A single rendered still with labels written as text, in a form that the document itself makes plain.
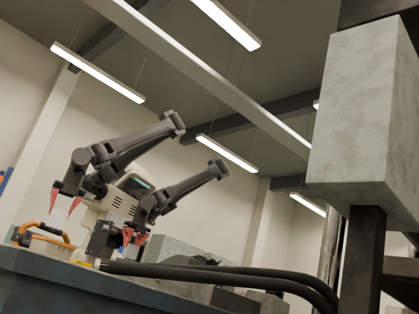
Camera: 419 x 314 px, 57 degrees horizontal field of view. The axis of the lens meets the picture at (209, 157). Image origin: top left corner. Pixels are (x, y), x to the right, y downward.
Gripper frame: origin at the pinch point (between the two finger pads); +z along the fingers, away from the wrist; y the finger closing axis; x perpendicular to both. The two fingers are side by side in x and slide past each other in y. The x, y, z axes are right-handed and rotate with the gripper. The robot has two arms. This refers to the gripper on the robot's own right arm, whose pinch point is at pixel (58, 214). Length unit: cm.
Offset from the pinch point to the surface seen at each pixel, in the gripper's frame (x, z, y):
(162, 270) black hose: -41.8, 10.1, 23.4
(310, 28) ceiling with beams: 191, -335, 202
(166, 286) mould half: -6.7, 11.8, 38.6
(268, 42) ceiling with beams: 250, -335, 179
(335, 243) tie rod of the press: -46, -10, 69
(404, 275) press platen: -59, -5, 80
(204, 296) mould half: -22, 12, 45
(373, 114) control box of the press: -79, -27, 44
